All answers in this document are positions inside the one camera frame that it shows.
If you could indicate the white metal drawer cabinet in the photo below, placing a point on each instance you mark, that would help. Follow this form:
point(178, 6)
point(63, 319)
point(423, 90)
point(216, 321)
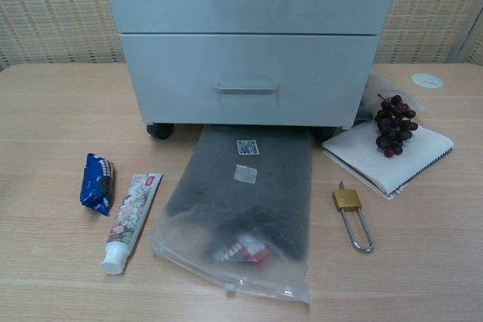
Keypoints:
point(130, 16)

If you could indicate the white round disc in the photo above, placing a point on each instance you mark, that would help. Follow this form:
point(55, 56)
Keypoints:
point(426, 81)

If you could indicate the white QR code sticker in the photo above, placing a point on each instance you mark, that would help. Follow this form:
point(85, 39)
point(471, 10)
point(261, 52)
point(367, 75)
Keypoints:
point(248, 147)

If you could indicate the dark grey folded garment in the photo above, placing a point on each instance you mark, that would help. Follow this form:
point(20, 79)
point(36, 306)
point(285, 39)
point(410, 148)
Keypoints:
point(271, 201)

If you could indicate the black caster wheel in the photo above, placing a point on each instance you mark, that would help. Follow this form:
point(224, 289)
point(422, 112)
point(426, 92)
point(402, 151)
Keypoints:
point(160, 131)

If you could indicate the red and white label card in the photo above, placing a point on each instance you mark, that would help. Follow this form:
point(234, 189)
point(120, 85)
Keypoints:
point(245, 250)

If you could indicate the brass long shackle padlock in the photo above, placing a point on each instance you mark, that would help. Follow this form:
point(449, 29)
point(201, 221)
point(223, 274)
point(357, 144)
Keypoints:
point(347, 199)

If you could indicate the clear zip plastic bag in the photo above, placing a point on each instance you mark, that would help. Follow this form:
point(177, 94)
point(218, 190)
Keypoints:
point(196, 254)

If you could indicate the floral toothpaste tube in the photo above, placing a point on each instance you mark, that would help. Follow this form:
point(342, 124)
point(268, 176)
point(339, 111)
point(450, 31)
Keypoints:
point(130, 209)

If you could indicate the blue cookie packet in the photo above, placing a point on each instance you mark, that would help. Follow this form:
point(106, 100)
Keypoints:
point(96, 186)

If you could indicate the dark purple grape bunch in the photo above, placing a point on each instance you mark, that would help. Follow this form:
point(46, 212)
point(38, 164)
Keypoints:
point(394, 126)

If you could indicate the white spiral notebook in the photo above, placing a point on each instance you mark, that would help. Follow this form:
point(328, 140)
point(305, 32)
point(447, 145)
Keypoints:
point(415, 160)

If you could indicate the beige woven partition screen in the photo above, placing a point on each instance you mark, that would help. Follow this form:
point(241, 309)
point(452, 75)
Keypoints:
point(56, 9)

